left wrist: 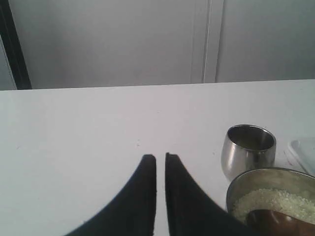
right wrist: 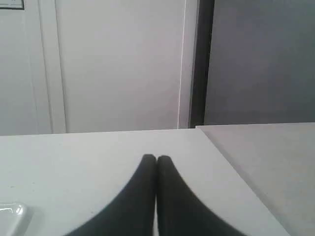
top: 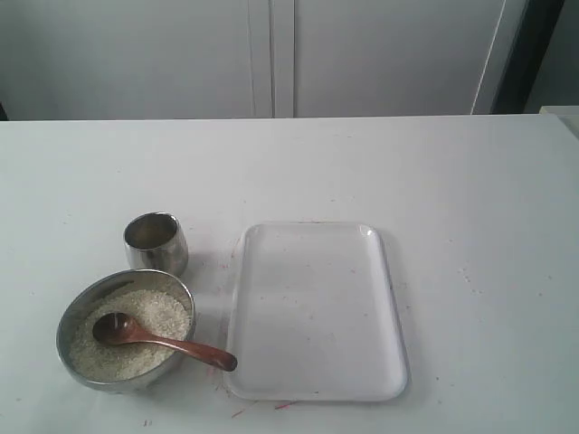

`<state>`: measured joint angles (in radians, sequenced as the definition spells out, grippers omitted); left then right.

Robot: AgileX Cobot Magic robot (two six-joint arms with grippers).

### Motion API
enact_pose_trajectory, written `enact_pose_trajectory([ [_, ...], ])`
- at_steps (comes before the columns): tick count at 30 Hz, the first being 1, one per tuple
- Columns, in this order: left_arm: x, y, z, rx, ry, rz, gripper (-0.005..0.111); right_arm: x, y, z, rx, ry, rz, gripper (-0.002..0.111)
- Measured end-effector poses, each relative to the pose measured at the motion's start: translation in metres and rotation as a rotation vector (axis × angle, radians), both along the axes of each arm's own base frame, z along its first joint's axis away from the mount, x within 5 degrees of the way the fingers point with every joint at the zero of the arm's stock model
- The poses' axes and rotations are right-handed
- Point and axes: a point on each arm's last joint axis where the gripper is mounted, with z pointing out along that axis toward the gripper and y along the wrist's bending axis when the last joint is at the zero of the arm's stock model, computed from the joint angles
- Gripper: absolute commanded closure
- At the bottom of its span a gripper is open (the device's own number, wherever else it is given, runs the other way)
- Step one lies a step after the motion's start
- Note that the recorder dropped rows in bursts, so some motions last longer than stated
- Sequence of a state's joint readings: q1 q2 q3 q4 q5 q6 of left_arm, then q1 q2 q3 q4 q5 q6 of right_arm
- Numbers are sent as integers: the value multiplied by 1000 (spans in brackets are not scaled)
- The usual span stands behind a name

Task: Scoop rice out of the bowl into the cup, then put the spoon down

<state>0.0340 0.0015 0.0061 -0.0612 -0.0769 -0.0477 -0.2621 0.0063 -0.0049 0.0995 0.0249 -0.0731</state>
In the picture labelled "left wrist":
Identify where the steel bowl of rice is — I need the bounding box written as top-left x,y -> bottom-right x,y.
226,168 -> 315,224

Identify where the white cabinet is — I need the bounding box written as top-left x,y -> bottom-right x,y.
9,0 -> 315,89

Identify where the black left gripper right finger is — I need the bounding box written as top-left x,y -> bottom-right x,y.
165,153 -> 256,236

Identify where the white plastic tray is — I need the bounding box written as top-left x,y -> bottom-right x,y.
288,137 -> 315,176

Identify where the small steel cup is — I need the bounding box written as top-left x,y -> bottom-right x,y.
221,124 -> 277,181

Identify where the brown wooden spoon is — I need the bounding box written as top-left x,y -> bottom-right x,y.
246,209 -> 315,236

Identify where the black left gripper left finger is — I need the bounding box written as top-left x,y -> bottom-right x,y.
68,154 -> 157,236

